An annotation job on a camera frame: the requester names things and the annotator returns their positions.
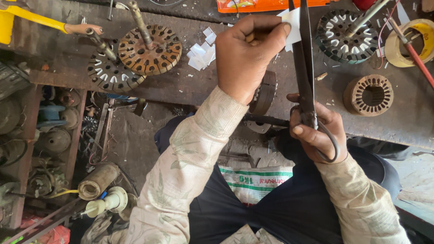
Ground person's right hand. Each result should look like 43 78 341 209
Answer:
286 93 349 165

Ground person's left hand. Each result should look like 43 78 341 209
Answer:
215 14 292 106

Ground large black scissors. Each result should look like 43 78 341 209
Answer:
288 0 341 163

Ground white insulation paper piece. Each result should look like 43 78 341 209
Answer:
276 7 302 53

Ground dark stator core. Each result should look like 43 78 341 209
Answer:
249 70 278 116

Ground pile of cut white papers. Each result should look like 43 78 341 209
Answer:
186 27 217 72

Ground orange plastic packet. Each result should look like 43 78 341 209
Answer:
217 0 331 14

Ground person's dark trousers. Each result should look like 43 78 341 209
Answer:
154 115 403 244

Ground white sack with green stripes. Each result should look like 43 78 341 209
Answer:
218 165 294 207

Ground dark stator with grey shaft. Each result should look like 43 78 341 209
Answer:
315 0 391 65

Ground rusty orange stator with shaft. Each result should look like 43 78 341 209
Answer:
118 1 183 77

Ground yellowish tape roll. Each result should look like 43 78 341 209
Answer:
384 19 434 68

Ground red round object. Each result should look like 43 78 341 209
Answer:
352 0 377 11

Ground dark stator with rusty shaft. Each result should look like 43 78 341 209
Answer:
85 28 147 94

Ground rusty cylindrical motor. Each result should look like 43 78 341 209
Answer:
78 162 121 201

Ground white motor part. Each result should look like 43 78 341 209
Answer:
85 186 129 218

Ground rusty shelf of motor parts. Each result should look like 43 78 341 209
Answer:
0 61 89 231

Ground red plastic bag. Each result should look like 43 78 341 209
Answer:
20 217 71 244

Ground brown hollow stator ring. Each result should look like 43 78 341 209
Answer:
343 74 395 118

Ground thin red wire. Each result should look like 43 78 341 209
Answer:
377 0 401 70

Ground red-handled tool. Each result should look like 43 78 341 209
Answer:
387 16 434 89

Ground yellow tool with wooden handle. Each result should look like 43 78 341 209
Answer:
0 0 104 45

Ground yellow cable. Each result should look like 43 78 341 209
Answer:
43 189 79 199

